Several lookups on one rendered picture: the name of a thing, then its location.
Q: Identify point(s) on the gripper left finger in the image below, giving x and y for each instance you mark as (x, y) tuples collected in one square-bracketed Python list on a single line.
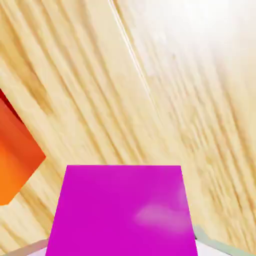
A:
[(30, 250)]

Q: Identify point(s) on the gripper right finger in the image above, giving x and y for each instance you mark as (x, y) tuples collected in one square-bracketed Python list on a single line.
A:
[(212, 247)]

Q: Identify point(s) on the small magenta cube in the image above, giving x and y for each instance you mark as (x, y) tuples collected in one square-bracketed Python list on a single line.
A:
[(120, 210)]

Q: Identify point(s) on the large orange box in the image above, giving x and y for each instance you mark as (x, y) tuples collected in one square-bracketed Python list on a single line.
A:
[(16, 160)]

